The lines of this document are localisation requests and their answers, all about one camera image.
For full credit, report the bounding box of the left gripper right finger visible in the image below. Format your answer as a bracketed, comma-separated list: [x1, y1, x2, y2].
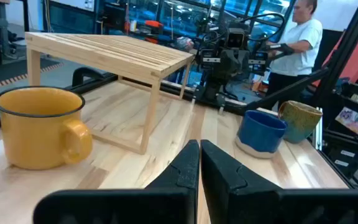
[200, 139, 358, 224]

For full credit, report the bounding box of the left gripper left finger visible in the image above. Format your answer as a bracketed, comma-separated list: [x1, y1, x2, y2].
[32, 139, 200, 224]

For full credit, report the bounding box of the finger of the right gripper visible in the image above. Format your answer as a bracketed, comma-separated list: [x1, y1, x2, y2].
[218, 50, 231, 82]
[230, 50, 242, 82]

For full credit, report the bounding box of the blue ceramic mug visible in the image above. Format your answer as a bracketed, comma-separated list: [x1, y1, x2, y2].
[235, 110, 289, 160]

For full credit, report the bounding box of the green brown speckled mug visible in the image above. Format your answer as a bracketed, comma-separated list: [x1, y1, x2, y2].
[277, 100, 324, 145]

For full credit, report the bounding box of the yellow enamel mug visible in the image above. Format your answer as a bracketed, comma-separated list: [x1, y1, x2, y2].
[0, 86, 94, 171]

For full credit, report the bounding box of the orange black device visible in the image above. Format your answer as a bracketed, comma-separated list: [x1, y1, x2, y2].
[144, 19, 165, 36]

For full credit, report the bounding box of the person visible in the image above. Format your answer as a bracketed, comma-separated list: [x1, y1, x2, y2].
[264, 0, 324, 108]

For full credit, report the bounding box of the wooden slatted rack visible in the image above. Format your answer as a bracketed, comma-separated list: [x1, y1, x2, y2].
[24, 31, 196, 156]

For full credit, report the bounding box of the black shelf with pictures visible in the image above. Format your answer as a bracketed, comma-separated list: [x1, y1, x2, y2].
[320, 80, 358, 189]

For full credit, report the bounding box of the hazard striped black floor mat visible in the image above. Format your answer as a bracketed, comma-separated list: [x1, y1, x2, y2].
[0, 57, 65, 88]

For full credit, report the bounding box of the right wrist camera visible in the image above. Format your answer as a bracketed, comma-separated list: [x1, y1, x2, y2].
[226, 27, 246, 50]

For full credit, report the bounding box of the black aluminium support frame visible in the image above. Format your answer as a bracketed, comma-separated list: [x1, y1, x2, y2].
[244, 0, 358, 115]

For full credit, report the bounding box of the black arched hose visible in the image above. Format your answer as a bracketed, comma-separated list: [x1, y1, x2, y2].
[71, 66, 107, 88]

